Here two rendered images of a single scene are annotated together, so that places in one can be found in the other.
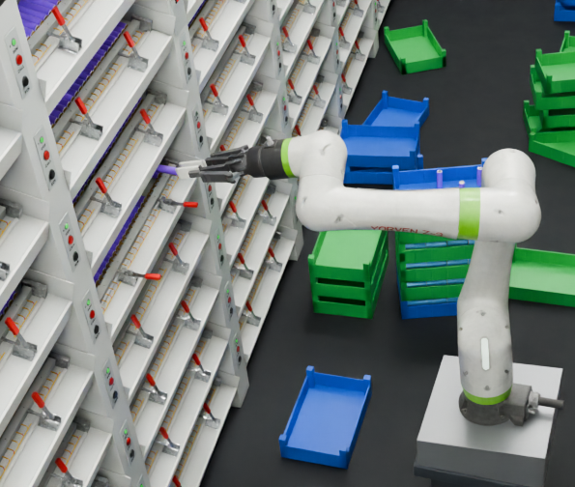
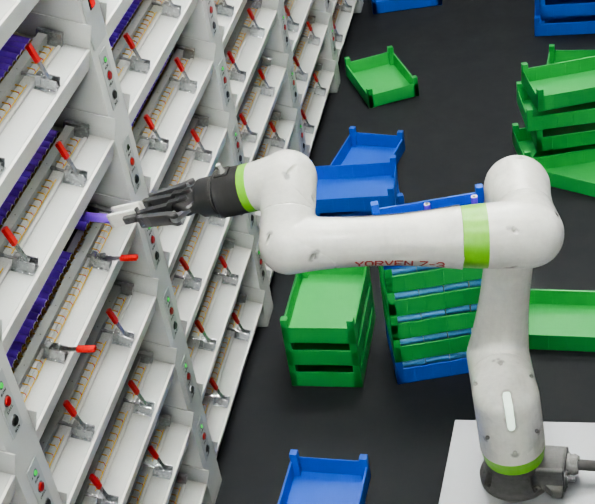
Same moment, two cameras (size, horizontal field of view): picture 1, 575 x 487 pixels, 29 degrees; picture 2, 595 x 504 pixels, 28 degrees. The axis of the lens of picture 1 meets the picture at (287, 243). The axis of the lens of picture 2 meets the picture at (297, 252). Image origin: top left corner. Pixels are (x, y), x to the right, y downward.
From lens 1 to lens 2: 36 cm
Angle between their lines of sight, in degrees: 4
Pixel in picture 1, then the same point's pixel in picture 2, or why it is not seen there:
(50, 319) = not seen: outside the picture
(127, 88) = (34, 113)
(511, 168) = (521, 177)
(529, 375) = (562, 434)
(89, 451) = not seen: outside the picture
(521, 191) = (537, 202)
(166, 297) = (108, 376)
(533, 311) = (552, 361)
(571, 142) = (571, 166)
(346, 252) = (324, 311)
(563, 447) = not seen: outside the picture
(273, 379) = (251, 469)
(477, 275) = (489, 316)
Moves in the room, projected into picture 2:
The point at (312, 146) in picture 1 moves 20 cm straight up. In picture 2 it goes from (273, 169) to (256, 71)
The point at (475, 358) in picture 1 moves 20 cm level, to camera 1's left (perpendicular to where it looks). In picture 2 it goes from (498, 418) to (396, 440)
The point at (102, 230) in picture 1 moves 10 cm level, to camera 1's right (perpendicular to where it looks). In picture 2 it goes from (15, 293) to (75, 280)
